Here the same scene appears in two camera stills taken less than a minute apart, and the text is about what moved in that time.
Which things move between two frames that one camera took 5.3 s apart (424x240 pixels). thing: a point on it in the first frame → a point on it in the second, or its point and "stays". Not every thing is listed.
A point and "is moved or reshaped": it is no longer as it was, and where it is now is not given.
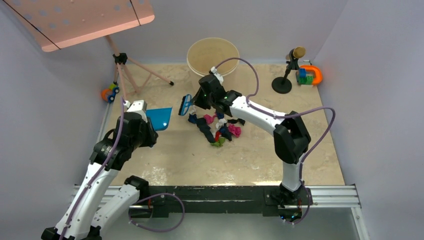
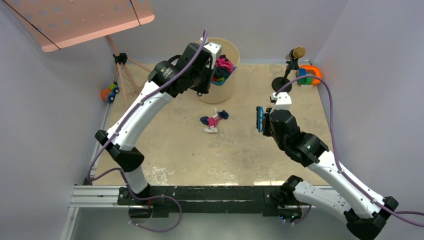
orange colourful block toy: x=309 y=75 stays
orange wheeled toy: x=109 y=94 stays
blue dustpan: x=160 y=117 → x=223 y=82
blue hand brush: x=187 y=101 is moved or reshaped
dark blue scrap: x=192 y=118 → x=204 y=120
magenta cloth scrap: x=234 y=130 → x=222 y=62
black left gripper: x=152 y=134 → x=204 y=88
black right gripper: x=197 y=102 → x=266 y=121
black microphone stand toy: x=283 y=85 stays
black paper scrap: x=225 y=133 → x=221 y=72
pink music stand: x=53 y=24 stays
